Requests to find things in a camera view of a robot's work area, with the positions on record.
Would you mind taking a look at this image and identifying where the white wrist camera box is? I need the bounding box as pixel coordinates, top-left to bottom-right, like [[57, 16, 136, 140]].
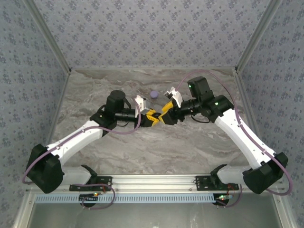
[[164, 86, 184, 108], [133, 95, 148, 117]]

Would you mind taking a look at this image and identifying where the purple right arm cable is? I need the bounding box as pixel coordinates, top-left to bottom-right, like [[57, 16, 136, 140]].
[[177, 70, 293, 209]]

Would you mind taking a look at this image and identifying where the grey metal panel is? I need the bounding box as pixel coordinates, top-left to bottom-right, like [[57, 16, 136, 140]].
[[14, 192, 294, 228]]

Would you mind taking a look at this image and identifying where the aluminium table side rail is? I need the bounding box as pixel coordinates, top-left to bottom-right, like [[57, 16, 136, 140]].
[[234, 70, 272, 173], [35, 70, 72, 175]]

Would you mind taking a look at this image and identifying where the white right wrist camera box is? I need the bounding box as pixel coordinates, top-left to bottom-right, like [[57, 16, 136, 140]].
[[164, 86, 184, 108]]

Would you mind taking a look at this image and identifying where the aluminium frame post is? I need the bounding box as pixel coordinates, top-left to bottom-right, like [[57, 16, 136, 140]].
[[23, 0, 72, 73], [234, 0, 285, 72]]

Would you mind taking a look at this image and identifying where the light blue slotted cable duct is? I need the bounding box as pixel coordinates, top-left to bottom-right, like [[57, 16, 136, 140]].
[[34, 193, 218, 204]]

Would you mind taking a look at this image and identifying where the aluminium mounting rail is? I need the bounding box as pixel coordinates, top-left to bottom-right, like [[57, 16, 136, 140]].
[[26, 174, 285, 192]]

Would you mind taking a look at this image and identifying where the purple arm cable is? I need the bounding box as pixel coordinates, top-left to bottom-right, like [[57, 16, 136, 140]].
[[177, 70, 293, 209], [21, 108, 141, 210]]

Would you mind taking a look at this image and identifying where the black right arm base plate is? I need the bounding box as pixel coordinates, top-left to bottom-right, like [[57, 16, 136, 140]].
[[195, 175, 239, 191]]

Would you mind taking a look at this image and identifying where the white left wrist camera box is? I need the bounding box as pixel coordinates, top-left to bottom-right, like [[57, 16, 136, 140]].
[[133, 95, 148, 117]]

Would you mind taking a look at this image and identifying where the small black controller board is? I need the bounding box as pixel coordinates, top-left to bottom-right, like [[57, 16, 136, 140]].
[[79, 192, 100, 203], [215, 193, 232, 205]]

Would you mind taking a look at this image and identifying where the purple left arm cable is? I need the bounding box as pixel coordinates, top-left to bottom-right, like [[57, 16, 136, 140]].
[[21, 108, 141, 210]]

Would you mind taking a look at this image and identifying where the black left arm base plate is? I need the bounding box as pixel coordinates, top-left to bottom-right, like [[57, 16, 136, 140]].
[[69, 176, 113, 192]]

